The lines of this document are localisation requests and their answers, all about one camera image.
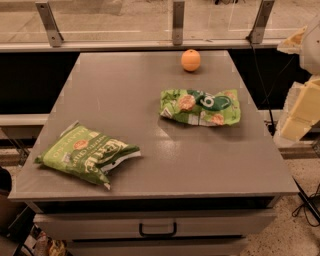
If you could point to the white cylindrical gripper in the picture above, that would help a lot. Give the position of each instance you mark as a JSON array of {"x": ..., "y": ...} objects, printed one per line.
[{"x": 310, "y": 50}]

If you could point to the green jalapeno kettle chip bag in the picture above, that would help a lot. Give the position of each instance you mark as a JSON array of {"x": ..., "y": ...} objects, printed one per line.
[{"x": 87, "y": 154}]

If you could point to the crumpled green snack bag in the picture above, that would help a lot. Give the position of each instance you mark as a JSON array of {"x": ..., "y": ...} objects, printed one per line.
[{"x": 199, "y": 108}]

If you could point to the orange fruit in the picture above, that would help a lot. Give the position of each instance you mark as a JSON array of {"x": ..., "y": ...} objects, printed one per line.
[{"x": 190, "y": 60}]

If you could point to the grey drawer cabinet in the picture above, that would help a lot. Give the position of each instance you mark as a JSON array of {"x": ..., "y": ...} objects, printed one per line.
[{"x": 219, "y": 184}]

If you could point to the colourful packages under cabinet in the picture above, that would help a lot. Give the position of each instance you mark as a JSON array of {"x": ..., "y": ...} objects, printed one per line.
[{"x": 38, "y": 243}]

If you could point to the dark object at left edge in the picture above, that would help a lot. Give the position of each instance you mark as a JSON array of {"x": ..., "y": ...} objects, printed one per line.
[{"x": 5, "y": 182}]

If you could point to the right metal rail bracket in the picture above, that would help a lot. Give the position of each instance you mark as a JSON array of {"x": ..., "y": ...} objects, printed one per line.
[{"x": 256, "y": 35}]

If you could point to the metal rail bracket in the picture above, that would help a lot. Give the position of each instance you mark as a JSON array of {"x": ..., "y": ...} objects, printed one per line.
[
  {"x": 256, "y": 35},
  {"x": 53, "y": 34},
  {"x": 178, "y": 22}
]

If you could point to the middle metal rail bracket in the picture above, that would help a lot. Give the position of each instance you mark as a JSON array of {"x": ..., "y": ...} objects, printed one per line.
[{"x": 178, "y": 22}]

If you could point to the black drawer handle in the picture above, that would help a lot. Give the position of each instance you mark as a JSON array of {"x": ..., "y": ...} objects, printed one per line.
[{"x": 157, "y": 231}]

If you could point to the left metal rail bracket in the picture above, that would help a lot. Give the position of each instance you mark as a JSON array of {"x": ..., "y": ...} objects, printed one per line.
[{"x": 53, "y": 34}]

